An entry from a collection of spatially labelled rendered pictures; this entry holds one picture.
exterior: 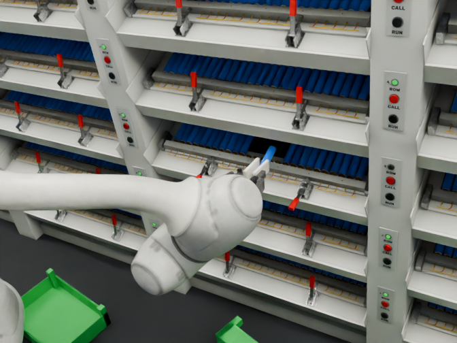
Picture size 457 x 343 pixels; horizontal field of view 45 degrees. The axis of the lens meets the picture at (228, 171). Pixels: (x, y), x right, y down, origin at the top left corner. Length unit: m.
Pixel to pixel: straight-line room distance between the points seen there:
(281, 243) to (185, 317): 0.48
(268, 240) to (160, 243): 0.56
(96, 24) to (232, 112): 0.39
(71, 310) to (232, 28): 1.13
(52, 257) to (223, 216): 1.39
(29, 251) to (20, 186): 1.35
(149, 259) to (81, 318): 0.96
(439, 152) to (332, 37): 0.30
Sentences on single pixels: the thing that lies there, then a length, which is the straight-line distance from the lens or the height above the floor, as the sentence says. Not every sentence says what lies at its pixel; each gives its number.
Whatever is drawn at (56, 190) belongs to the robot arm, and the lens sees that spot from 0.90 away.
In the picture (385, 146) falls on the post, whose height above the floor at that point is 0.72.
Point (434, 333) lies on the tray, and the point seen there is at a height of 0.16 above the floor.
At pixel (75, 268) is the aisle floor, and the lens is 2.10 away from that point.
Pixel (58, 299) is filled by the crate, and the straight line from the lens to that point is 2.01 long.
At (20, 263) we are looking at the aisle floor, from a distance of 2.22.
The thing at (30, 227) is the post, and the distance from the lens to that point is 2.26.
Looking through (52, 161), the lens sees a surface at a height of 0.37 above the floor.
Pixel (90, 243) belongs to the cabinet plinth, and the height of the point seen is 0.04.
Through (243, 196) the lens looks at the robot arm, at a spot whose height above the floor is 0.83.
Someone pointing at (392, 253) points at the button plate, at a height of 0.44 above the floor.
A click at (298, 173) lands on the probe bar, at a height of 0.57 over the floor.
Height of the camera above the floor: 1.37
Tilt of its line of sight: 36 degrees down
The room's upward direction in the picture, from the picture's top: 10 degrees counter-clockwise
